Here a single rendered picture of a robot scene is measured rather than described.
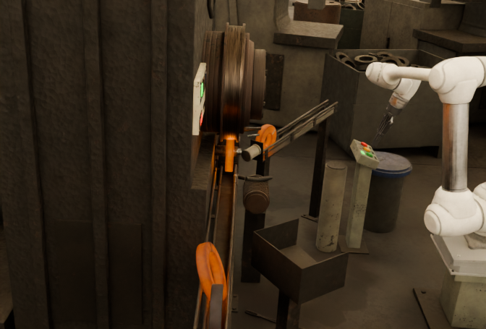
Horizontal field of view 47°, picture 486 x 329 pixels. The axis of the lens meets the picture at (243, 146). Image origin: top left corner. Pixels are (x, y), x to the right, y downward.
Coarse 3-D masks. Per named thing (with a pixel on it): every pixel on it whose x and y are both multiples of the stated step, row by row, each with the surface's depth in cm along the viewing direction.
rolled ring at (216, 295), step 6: (216, 288) 153; (222, 288) 153; (210, 294) 150; (216, 294) 150; (222, 294) 150; (210, 300) 149; (216, 300) 149; (222, 300) 149; (210, 306) 148; (216, 306) 148; (210, 312) 147; (216, 312) 147; (210, 318) 146; (216, 318) 146; (210, 324) 146; (216, 324) 146
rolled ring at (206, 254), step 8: (200, 248) 169; (208, 248) 172; (200, 256) 167; (208, 256) 169; (216, 256) 178; (200, 264) 165; (208, 264) 166; (216, 264) 179; (200, 272) 164; (208, 272) 164; (216, 272) 179; (200, 280) 164; (208, 280) 164; (216, 280) 177; (224, 280) 178; (208, 288) 164; (224, 288) 175; (208, 296) 166; (224, 296) 172
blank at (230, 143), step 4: (228, 140) 229; (232, 140) 229; (228, 144) 228; (232, 144) 228; (228, 148) 227; (232, 148) 227; (228, 152) 227; (232, 152) 227; (228, 156) 227; (232, 156) 227; (228, 160) 227; (232, 160) 227; (228, 164) 228; (232, 164) 228; (228, 168) 230; (232, 168) 230
